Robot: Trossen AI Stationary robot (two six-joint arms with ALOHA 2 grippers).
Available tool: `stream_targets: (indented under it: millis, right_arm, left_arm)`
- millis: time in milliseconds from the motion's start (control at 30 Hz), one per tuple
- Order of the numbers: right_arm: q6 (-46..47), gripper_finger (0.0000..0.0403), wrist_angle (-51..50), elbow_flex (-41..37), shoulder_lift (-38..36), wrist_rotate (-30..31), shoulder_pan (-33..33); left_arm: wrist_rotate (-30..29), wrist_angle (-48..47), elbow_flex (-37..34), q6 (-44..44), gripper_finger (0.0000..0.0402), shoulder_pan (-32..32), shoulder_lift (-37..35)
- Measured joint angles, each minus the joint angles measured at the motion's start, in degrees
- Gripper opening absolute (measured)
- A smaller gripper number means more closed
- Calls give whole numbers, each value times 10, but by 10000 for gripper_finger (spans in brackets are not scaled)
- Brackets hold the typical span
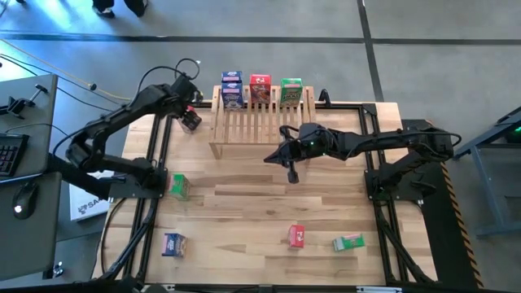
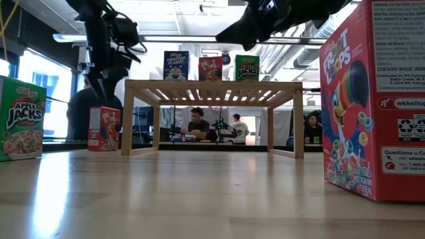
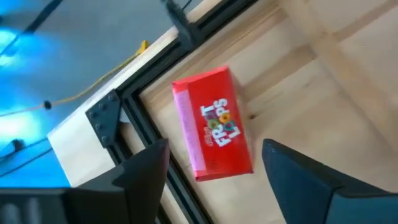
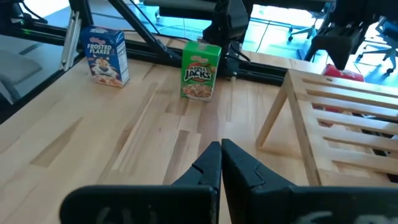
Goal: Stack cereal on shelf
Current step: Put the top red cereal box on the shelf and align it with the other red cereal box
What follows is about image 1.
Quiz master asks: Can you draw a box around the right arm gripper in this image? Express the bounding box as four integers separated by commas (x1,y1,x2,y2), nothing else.
264,123,329,164

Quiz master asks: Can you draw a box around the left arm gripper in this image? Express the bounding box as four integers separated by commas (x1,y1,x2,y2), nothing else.
174,75,204,130

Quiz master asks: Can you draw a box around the blue Frosted Flakes cereal box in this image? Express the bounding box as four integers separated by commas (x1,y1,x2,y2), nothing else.
161,232,188,259
221,81,245,111
221,71,243,85

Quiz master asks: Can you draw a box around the green Apple Jacks cereal box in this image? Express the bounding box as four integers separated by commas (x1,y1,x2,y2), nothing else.
169,173,191,201
332,233,366,252
279,77,304,108

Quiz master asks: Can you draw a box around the wooden slatted shelf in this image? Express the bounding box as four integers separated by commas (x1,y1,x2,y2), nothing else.
208,85,318,164

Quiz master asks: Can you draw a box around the person's shoe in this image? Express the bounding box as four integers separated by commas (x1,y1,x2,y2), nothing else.
91,0,117,20
123,0,150,18

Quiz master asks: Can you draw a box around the white printed box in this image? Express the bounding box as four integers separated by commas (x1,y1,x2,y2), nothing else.
68,169,115,223

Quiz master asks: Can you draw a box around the black desk clamp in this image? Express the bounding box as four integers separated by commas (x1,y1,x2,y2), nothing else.
0,84,49,120

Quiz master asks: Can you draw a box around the black keyboard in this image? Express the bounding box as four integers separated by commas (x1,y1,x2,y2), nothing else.
0,132,30,178

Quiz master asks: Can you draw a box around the black hazard-striped floor mat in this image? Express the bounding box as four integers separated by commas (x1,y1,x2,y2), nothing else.
401,118,485,291

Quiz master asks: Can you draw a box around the black computer mouse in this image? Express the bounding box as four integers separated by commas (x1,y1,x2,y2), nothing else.
11,181,41,221

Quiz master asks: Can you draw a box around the dark grey desk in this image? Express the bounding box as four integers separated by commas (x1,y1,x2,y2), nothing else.
0,173,62,282

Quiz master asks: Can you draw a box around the blue-grey metal stand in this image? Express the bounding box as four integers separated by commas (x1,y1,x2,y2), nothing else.
447,106,521,239

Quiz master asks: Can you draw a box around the black aluminium table frame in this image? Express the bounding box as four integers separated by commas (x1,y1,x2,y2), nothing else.
95,99,439,286

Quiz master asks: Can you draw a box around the black floor cable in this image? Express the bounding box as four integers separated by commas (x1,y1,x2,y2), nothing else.
0,52,134,118

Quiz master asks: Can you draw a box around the yellow cable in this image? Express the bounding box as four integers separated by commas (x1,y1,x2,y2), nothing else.
0,38,138,102

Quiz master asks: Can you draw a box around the silver metal bracket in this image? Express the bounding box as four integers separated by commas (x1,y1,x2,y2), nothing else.
356,286,403,293

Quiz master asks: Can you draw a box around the black keyboard cable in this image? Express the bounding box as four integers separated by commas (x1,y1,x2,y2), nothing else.
3,121,70,138

